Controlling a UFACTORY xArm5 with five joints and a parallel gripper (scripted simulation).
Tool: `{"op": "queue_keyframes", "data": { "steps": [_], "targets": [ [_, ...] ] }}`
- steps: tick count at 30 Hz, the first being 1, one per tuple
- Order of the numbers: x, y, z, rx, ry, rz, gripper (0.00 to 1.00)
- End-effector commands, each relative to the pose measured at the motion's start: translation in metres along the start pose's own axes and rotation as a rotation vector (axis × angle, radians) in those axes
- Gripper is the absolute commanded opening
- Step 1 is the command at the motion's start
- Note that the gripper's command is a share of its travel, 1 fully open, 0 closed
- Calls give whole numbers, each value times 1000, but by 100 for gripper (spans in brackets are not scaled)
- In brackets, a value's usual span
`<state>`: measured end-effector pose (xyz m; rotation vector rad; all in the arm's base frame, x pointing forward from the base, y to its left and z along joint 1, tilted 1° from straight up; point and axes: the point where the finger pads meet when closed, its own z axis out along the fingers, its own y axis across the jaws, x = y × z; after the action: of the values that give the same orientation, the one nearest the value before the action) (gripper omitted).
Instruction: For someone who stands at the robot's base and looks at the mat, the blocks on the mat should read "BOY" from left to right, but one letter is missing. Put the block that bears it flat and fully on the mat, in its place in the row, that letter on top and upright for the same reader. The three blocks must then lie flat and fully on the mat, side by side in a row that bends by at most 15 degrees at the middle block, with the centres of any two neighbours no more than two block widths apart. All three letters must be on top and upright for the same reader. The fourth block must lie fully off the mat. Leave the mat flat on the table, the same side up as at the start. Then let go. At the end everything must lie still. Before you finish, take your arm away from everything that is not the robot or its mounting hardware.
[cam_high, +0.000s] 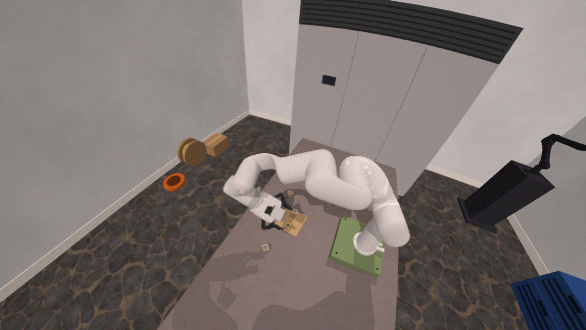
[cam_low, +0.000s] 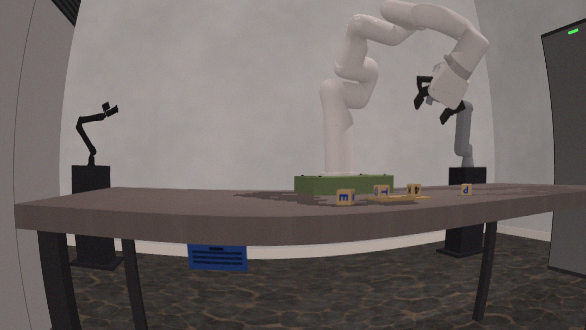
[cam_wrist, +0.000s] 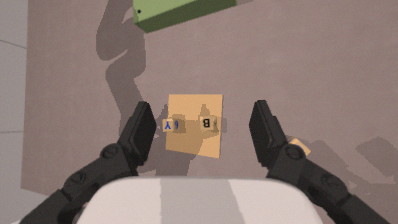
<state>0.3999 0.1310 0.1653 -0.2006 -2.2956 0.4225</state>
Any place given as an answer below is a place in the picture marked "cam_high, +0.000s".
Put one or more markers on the tan mat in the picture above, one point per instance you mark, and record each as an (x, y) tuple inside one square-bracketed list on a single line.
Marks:
[(296, 221)]

